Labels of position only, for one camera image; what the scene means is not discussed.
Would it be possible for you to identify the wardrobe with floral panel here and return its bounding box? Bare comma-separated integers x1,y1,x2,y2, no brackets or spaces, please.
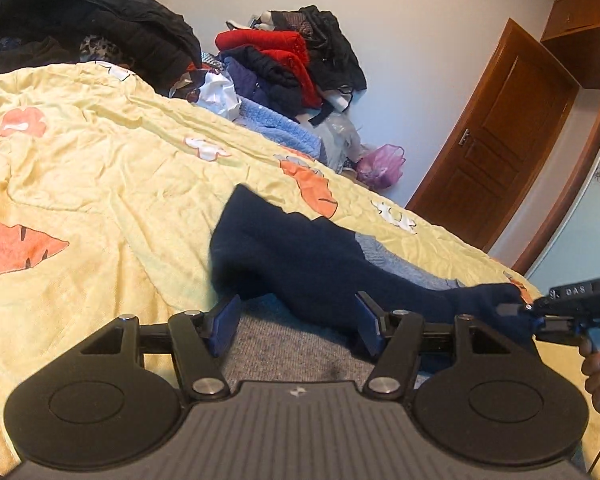
511,87,600,293

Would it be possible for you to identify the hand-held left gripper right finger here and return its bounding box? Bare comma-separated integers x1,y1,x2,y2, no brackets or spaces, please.
355,291,533,401

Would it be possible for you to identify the dark navy garment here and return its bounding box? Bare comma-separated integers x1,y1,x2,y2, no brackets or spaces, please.
219,46,303,117

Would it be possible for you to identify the dark patterned cloth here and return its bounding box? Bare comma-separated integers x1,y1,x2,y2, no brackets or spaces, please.
79,35,127,67

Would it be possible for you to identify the pink mesh bag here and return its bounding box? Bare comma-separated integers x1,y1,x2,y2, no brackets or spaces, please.
356,144,406,191

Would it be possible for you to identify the black padded jacket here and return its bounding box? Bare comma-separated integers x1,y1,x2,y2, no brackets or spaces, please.
0,0,203,103

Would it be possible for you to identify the person's right hand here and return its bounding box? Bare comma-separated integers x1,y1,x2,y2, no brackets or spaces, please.
579,337,600,417

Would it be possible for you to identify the light blue fleece blanket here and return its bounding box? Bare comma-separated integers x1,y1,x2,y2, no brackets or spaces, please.
234,97,325,162

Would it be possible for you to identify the brown wooden door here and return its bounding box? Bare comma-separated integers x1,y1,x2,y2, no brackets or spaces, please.
405,17,581,253

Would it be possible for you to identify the red knitted garment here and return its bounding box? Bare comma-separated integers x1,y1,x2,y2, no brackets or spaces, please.
215,30,325,109

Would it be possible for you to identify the yellow carrot print blanket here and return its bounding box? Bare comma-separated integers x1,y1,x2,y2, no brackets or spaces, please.
0,62,600,480

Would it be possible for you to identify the brown wooden cabinet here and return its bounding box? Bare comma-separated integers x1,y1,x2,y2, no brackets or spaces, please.
540,0,600,91

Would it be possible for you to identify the white crumpled cloth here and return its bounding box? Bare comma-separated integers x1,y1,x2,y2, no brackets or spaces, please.
196,69,244,119

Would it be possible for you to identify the clear plastic bag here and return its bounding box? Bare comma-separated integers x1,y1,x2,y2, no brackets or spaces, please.
311,112,370,172

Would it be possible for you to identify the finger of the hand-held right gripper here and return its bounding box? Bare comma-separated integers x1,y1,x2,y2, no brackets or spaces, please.
496,301,536,318

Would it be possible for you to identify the navy and grey sweater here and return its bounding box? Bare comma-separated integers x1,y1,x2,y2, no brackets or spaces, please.
207,184,536,386

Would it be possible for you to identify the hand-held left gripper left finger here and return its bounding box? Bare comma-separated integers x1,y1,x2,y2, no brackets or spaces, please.
80,294,242,401

